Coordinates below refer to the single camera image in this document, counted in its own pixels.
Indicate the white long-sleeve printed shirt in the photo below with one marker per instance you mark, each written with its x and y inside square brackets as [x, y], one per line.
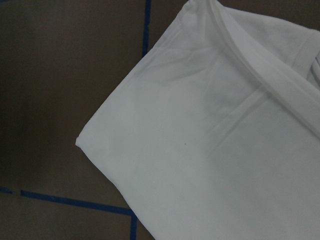
[215, 133]

